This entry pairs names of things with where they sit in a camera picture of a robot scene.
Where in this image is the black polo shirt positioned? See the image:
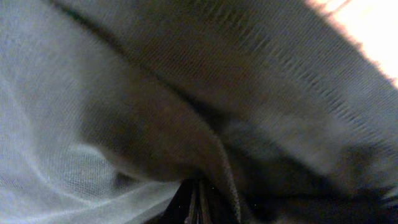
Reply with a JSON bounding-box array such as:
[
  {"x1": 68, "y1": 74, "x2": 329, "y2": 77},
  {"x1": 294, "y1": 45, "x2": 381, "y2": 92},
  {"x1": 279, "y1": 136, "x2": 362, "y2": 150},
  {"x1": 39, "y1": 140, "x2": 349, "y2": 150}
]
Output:
[{"x1": 1, "y1": 1, "x2": 397, "y2": 223}]

